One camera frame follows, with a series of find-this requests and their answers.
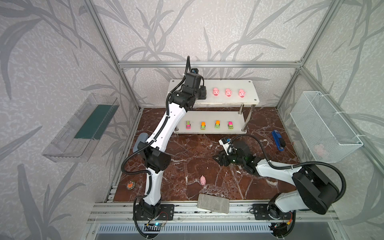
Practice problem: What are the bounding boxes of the blue stapler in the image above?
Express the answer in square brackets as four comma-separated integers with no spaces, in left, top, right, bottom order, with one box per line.
[272,130,286,151]

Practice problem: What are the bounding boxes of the pink item in basket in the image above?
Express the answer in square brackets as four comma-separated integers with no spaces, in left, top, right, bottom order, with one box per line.
[314,144,329,158]

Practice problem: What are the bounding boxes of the white two-tier shelf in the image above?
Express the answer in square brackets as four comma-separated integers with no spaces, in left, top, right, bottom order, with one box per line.
[174,80,260,135]

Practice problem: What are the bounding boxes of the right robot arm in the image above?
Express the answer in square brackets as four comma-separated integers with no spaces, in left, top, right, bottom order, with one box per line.
[213,135,347,219]

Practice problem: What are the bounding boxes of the orange green mixer truck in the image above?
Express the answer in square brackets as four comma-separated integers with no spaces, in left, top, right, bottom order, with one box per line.
[215,120,221,129]

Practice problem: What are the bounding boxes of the green circuit board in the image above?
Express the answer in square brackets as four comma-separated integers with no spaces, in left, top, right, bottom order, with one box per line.
[145,222,166,232]

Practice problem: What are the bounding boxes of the pink toy pig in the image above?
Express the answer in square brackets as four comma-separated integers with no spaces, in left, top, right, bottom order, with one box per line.
[213,88,220,96]
[225,89,232,97]
[239,89,246,98]
[200,176,206,186]

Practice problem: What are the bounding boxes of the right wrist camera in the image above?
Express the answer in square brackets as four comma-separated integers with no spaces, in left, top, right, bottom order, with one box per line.
[219,138,233,155]

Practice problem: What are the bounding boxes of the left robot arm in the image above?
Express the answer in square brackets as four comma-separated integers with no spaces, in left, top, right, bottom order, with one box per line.
[121,69,207,216]

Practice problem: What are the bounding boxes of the grey blue glasses case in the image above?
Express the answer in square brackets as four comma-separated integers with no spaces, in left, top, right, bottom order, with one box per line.
[133,133,149,152]

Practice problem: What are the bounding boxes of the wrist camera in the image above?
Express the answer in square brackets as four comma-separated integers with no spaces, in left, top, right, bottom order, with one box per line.
[191,68,199,74]
[219,138,233,155]

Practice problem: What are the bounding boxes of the white wire mesh basket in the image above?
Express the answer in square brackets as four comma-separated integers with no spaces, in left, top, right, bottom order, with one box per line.
[290,91,364,163]

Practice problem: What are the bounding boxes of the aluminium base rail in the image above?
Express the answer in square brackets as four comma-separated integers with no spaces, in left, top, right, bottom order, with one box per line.
[87,200,340,224]

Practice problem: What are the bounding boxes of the pink green mixer truck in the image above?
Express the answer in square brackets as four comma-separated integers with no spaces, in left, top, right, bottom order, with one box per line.
[228,121,234,130]

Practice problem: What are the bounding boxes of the small round orange object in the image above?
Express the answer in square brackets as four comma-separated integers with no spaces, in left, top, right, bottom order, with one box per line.
[127,181,136,190]

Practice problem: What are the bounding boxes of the clear plastic wall bin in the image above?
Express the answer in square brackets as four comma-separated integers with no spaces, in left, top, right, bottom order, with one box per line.
[42,94,120,163]

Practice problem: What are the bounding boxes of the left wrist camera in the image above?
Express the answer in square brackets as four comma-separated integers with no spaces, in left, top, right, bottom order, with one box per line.
[191,68,199,74]

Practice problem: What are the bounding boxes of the grey sponge block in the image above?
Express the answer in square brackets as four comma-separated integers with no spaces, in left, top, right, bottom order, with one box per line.
[197,194,230,214]

